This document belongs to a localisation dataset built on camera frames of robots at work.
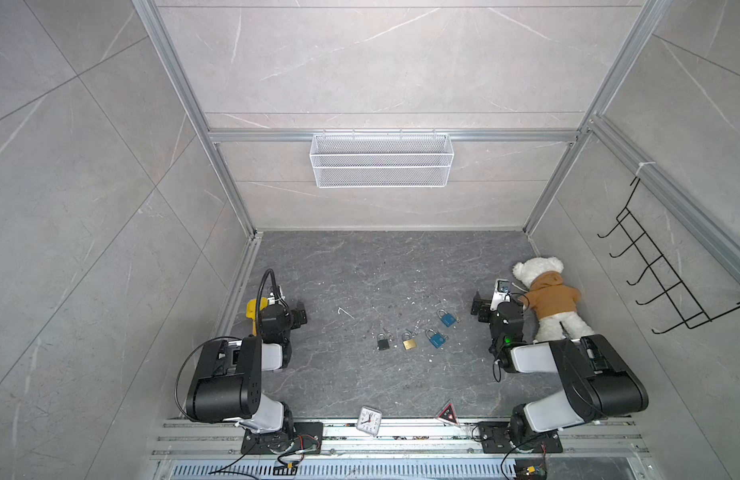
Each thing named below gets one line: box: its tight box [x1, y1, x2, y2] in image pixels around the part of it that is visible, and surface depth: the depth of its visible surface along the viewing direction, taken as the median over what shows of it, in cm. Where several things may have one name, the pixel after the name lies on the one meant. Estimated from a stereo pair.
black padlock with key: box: [377, 333, 390, 351], surface depth 92 cm
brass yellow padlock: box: [402, 332, 417, 350], surface depth 92 cm
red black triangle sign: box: [438, 403, 458, 425], surface depth 78 cm
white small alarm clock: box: [356, 405, 382, 437], surface depth 76 cm
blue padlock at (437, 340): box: [429, 333, 446, 349], surface depth 92 cm
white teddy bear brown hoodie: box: [513, 256, 594, 342], surface depth 95 cm
